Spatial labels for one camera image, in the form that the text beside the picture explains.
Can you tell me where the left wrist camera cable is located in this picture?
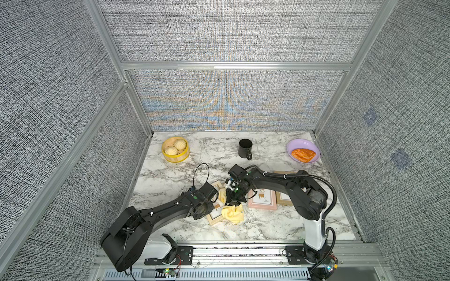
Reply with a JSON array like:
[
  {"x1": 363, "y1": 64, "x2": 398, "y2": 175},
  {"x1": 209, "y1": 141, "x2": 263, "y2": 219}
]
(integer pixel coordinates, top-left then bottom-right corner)
[{"x1": 191, "y1": 162, "x2": 210, "y2": 192}]

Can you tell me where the light wood picture frame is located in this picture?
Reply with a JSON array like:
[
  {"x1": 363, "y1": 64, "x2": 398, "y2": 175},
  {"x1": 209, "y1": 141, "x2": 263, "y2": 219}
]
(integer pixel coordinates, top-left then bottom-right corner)
[{"x1": 206, "y1": 181, "x2": 225, "y2": 226}]

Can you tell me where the black mug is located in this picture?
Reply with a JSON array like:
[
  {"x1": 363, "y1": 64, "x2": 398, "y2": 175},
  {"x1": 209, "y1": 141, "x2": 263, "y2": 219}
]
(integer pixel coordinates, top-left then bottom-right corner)
[{"x1": 238, "y1": 139, "x2": 253, "y2": 160}]

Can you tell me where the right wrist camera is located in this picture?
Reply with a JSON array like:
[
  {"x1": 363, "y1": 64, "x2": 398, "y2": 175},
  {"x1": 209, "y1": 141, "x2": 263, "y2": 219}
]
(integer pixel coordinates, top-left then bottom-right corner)
[{"x1": 228, "y1": 165, "x2": 247, "y2": 183}]

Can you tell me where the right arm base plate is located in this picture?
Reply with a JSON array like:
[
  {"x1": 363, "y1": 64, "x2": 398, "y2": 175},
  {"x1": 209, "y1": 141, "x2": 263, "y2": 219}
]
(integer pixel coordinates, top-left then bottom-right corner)
[{"x1": 285, "y1": 245, "x2": 338, "y2": 266}]

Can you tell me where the wooden picture frame deer print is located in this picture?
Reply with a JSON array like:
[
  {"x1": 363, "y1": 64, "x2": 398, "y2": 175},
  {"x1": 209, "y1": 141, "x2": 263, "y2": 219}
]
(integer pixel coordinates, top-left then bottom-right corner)
[{"x1": 275, "y1": 192, "x2": 293, "y2": 206}]

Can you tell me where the left steamed bun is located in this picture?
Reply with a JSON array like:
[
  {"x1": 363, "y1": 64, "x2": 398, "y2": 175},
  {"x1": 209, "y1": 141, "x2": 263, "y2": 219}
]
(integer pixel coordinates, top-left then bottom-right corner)
[{"x1": 164, "y1": 146, "x2": 179, "y2": 156}]

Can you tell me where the yellow microfibre cloth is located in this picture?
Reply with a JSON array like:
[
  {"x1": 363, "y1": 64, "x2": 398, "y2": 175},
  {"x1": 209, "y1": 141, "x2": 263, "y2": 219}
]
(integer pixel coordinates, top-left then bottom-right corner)
[{"x1": 219, "y1": 188, "x2": 244, "y2": 224}]

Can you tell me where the purple bowl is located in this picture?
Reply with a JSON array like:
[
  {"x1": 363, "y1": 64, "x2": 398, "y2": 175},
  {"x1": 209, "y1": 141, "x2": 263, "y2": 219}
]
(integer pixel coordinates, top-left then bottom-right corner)
[{"x1": 287, "y1": 139, "x2": 321, "y2": 164}]

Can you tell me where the steamed bun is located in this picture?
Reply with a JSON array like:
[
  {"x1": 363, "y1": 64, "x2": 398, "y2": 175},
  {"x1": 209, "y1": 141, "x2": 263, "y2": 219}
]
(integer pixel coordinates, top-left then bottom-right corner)
[
  {"x1": 173, "y1": 139, "x2": 187, "y2": 152},
  {"x1": 164, "y1": 146, "x2": 179, "y2": 156}
]

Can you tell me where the aluminium front rail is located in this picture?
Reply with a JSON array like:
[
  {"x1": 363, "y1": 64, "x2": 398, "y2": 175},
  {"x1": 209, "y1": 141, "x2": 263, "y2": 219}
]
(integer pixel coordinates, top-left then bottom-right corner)
[{"x1": 89, "y1": 241, "x2": 394, "y2": 281}]

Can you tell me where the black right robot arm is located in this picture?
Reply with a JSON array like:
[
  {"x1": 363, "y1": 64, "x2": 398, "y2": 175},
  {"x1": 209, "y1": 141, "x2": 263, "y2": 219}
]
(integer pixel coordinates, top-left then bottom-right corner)
[{"x1": 226, "y1": 165, "x2": 337, "y2": 263}]

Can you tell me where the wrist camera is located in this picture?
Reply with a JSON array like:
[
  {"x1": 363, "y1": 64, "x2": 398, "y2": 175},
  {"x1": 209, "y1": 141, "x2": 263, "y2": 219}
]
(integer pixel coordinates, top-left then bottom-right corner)
[
  {"x1": 228, "y1": 165, "x2": 247, "y2": 183},
  {"x1": 199, "y1": 182, "x2": 219, "y2": 202}
]

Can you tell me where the right steamed bun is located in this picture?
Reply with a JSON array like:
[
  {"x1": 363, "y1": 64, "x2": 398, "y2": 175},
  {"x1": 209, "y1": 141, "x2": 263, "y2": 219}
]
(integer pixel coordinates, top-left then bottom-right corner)
[{"x1": 173, "y1": 139, "x2": 187, "y2": 152}]

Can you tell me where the orange food in bowl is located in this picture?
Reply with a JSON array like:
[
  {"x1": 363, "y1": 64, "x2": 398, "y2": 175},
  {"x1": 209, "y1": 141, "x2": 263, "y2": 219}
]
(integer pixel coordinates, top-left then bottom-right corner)
[{"x1": 291, "y1": 148, "x2": 316, "y2": 163}]

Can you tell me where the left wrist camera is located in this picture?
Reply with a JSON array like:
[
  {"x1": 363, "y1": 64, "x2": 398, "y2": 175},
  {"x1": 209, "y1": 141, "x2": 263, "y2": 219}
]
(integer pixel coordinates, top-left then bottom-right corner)
[{"x1": 199, "y1": 182, "x2": 219, "y2": 202}]

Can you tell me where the black corrugated cable conduit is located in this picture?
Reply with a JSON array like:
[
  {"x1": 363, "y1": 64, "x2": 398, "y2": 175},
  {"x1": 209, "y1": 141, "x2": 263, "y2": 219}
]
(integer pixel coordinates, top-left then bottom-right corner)
[{"x1": 245, "y1": 164, "x2": 338, "y2": 220}]

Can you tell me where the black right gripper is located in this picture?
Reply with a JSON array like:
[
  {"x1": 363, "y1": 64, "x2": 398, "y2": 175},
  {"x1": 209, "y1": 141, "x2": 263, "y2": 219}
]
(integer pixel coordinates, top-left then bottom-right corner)
[{"x1": 221, "y1": 183, "x2": 246, "y2": 208}]

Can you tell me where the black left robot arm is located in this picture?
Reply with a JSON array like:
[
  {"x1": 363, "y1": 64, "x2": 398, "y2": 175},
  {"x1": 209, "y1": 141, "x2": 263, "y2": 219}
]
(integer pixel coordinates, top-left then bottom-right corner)
[{"x1": 100, "y1": 182, "x2": 219, "y2": 272}]

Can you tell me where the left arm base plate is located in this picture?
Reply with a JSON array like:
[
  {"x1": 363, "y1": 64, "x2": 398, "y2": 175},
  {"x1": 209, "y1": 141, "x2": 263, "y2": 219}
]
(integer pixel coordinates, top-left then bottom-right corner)
[{"x1": 144, "y1": 246, "x2": 194, "y2": 267}]

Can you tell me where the pink picture frame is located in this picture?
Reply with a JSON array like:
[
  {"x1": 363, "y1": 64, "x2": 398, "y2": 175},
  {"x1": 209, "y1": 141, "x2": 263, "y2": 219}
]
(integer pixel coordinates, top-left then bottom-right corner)
[{"x1": 248, "y1": 189, "x2": 277, "y2": 211}]

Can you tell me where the yellow bamboo steamer basket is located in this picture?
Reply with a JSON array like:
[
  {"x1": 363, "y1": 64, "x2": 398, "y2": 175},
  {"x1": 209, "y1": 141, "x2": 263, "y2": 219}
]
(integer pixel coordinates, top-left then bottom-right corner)
[{"x1": 161, "y1": 137, "x2": 191, "y2": 163}]

